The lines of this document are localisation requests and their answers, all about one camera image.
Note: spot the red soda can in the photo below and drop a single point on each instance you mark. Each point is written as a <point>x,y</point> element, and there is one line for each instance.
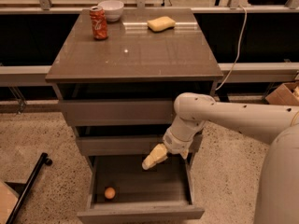
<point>99,23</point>

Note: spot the grey middle drawer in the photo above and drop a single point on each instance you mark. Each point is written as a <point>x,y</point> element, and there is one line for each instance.
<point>119,139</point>

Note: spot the black metal bar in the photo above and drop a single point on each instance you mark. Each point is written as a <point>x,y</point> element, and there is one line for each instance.
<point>22,189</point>

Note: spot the small orange fruit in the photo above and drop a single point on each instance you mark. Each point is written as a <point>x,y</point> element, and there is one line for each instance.
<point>109,193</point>

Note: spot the white ceramic bowl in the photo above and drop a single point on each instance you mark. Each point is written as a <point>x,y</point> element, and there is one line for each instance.
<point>113,9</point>

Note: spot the grey metal rail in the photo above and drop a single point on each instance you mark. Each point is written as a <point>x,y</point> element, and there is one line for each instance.
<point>15,76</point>

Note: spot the grey drawer cabinet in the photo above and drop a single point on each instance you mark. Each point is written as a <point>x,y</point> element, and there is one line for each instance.
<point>134,53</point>

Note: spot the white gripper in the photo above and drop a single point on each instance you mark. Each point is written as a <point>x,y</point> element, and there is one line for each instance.
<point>177,144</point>

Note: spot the yellow sponge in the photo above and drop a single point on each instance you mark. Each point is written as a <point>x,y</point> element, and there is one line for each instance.
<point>160,24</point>

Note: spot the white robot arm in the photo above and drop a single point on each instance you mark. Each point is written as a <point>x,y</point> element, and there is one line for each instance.
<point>276,125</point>

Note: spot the grey drawer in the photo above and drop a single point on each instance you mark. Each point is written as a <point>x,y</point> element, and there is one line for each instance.
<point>119,139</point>
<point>116,104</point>
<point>164,192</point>

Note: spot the cardboard box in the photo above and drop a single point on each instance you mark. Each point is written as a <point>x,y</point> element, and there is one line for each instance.
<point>285,94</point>

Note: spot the grey bottom drawer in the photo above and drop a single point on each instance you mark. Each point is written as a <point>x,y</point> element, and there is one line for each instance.
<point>164,192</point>

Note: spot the wooden board corner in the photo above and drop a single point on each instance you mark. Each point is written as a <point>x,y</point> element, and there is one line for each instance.
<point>8,199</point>

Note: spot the grey top drawer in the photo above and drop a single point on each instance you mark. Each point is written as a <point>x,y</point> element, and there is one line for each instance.
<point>116,104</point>

